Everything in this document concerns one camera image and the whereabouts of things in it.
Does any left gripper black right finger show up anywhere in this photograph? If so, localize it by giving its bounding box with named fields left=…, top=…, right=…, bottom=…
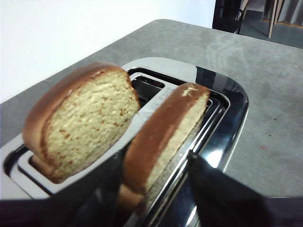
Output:
left=189, top=153, right=303, bottom=227

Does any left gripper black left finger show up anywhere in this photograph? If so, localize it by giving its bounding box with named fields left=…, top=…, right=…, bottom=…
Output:
left=0, top=149, right=124, bottom=227

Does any large toasted bread slice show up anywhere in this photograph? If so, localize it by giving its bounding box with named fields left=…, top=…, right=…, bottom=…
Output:
left=118, top=82, right=211, bottom=217

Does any cream two-slot toaster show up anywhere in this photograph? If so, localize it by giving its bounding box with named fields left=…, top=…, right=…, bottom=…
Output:
left=0, top=56, right=249, bottom=227

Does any small toasted bread slice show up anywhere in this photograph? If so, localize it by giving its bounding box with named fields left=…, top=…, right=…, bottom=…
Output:
left=22, top=61, right=141, bottom=184

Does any wooden chair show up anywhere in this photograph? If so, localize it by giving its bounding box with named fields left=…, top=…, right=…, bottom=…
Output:
left=261, top=0, right=303, bottom=38

